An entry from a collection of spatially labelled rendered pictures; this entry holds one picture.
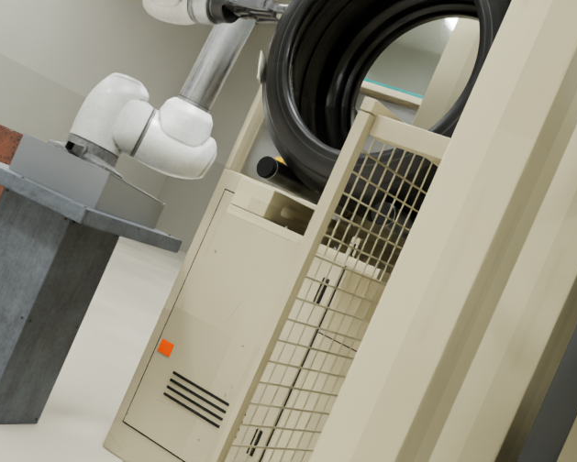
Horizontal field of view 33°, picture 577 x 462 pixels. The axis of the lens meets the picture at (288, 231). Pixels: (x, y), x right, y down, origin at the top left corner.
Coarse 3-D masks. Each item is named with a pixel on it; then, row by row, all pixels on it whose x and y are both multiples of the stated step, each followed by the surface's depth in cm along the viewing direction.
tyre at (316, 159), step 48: (336, 0) 209; (384, 0) 215; (432, 0) 212; (480, 0) 175; (288, 48) 194; (336, 48) 218; (384, 48) 218; (480, 48) 172; (288, 96) 191; (336, 96) 219; (288, 144) 190; (336, 144) 216; (384, 192) 179
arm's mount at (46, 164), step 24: (24, 144) 268; (48, 144) 265; (24, 168) 266; (48, 168) 263; (72, 168) 260; (96, 168) 257; (72, 192) 259; (96, 192) 256; (120, 192) 263; (144, 192) 273; (120, 216) 267; (144, 216) 277
